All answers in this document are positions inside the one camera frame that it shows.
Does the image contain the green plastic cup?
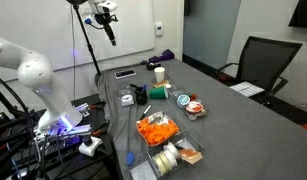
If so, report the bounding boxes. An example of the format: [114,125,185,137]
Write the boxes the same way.
[150,86,168,99]

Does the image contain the white papers on chair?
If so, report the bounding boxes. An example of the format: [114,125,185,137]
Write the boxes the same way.
[231,82,264,97]

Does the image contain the brown white eraser block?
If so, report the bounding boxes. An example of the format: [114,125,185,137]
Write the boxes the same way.
[153,80,172,89]

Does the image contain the teal ribbon spool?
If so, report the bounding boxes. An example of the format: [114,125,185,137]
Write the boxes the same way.
[177,94,190,106]

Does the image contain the clear tray with spools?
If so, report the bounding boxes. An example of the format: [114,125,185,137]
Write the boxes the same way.
[124,131,203,180]

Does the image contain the red white ribbon spool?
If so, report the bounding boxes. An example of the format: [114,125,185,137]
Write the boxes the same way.
[186,101,204,114]

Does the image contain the white wall thermostat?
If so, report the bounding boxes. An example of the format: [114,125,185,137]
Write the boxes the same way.
[155,22,163,36]

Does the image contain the white emergency stop button box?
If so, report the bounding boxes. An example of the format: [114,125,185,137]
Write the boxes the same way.
[79,135,103,157]

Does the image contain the red gift bow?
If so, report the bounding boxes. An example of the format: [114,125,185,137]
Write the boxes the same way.
[190,93,197,100]

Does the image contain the clear plastic tray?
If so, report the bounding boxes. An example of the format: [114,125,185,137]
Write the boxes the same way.
[168,85,208,121]

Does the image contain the black pen holder cup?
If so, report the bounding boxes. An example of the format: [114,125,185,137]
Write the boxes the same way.
[135,87,147,105]

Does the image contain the white paper cup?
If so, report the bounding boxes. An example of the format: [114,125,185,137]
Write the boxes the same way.
[154,67,165,82]

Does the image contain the orange bag of tissue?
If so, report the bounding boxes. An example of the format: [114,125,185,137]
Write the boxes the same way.
[136,111,179,146]

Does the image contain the black office chair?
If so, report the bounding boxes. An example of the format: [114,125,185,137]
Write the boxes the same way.
[215,36,302,105]

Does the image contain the wall mounted black television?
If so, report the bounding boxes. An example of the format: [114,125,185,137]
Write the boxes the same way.
[289,0,307,28]

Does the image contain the clear case with white disc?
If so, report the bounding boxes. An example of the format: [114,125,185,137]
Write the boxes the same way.
[119,89,134,106]

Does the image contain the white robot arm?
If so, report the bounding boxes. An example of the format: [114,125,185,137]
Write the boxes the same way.
[0,37,82,130]

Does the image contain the purple folded umbrella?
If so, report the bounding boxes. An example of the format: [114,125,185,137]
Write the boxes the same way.
[141,49,175,65]

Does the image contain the cream ribbon spool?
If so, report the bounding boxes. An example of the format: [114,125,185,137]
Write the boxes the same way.
[153,153,172,175]

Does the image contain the grey table cloth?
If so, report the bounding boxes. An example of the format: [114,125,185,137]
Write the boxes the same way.
[99,60,307,180]

